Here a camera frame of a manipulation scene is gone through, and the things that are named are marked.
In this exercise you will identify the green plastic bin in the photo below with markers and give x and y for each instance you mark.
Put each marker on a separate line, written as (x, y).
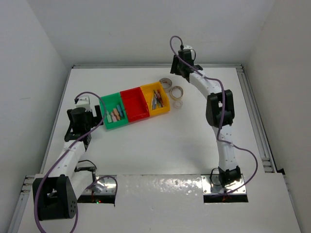
(111, 102)

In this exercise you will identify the metal base plate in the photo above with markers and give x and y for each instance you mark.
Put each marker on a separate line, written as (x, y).
(211, 186)
(103, 185)

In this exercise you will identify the small white tape roll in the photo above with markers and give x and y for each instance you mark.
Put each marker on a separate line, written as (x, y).
(178, 104)

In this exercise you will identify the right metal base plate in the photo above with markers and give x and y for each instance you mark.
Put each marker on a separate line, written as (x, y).
(211, 186)

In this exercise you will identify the red plastic bin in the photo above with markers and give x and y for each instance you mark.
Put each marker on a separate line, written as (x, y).
(135, 104)

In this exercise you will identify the green eraser case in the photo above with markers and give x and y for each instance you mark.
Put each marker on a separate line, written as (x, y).
(109, 118)

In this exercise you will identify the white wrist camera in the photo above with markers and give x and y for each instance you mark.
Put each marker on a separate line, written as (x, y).
(185, 47)
(83, 101)

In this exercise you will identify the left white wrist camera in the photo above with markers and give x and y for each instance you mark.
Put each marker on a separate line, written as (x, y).
(83, 101)

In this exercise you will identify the pink eraser case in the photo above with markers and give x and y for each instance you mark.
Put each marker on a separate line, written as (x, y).
(113, 117)

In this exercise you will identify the orange eraser case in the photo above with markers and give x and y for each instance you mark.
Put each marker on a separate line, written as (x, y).
(116, 113)

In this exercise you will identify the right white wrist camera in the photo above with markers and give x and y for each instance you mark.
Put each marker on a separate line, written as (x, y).
(185, 47)

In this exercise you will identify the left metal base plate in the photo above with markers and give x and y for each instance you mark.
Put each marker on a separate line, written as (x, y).
(103, 185)

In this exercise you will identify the yellow plastic bin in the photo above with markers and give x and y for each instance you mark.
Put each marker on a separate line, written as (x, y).
(148, 91)

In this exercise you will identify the tan tape roll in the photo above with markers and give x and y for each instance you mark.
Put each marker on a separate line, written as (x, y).
(176, 93)

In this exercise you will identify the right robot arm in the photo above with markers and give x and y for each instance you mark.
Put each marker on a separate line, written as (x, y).
(219, 111)

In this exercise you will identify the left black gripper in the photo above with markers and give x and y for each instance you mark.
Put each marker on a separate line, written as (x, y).
(95, 120)

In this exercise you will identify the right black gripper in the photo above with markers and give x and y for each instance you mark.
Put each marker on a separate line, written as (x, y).
(174, 70)

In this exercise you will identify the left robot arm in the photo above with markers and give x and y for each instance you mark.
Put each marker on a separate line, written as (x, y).
(57, 195)

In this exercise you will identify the silver tape roll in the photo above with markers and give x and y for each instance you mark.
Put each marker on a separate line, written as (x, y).
(166, 84)

